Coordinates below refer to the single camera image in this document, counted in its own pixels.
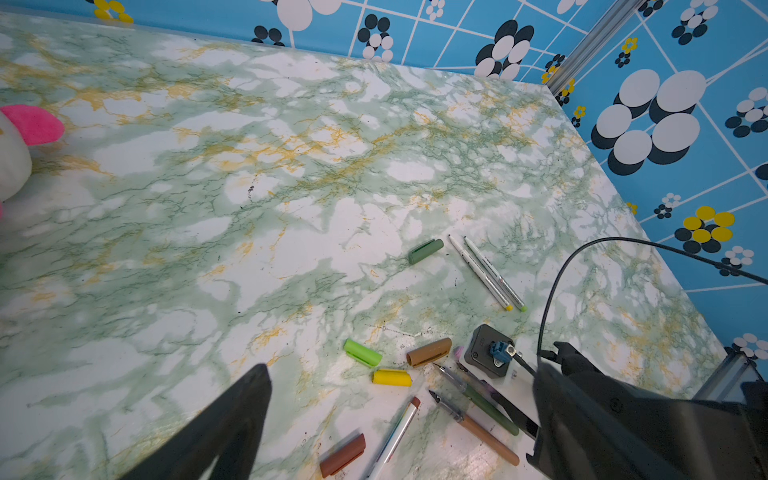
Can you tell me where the green gel pen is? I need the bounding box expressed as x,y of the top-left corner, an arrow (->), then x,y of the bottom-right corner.
432,363 -> 520,435

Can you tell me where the white pink plush toy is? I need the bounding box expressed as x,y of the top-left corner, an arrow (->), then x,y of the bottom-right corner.
1,104 -> 65,203

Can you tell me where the white pen green tip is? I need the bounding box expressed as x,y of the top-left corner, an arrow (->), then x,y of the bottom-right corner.
463,236 -> 527,312

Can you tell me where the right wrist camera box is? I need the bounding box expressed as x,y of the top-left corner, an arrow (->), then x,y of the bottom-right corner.
464,324 -> 514,379

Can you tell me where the dark brown pen cap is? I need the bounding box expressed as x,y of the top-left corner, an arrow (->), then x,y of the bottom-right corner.
319,433 -> 367,478

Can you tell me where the dark green pen cap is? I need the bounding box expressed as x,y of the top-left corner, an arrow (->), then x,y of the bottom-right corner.
407,238 -> 444,265

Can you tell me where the tan brown pen cap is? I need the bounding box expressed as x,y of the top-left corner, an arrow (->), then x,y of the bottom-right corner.
406,337 -> 452,368

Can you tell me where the white pen yellow tip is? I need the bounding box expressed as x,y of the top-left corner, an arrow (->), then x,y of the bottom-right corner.
447,234 -> 513,311

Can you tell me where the yellow pen cap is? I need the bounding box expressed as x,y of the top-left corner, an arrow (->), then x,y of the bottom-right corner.
372,369 -> 413,388

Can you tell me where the brown gel pen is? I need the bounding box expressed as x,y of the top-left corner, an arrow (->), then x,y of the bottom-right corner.
429,390 -> 520,466

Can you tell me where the light green pen cap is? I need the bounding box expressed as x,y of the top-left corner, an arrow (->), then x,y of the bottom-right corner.
343,339 -> 382,368

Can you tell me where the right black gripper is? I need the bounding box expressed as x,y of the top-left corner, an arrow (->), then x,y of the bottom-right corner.
527,342 -> 767,479

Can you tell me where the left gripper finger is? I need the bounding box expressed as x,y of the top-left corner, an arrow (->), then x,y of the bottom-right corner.
123,364 -> 272,479

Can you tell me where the white pen brown tip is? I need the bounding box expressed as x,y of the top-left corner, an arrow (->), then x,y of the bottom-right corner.
364,397 -> 421,480

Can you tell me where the pink gel pen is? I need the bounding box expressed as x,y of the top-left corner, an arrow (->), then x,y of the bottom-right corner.
453,346 -> 539,440

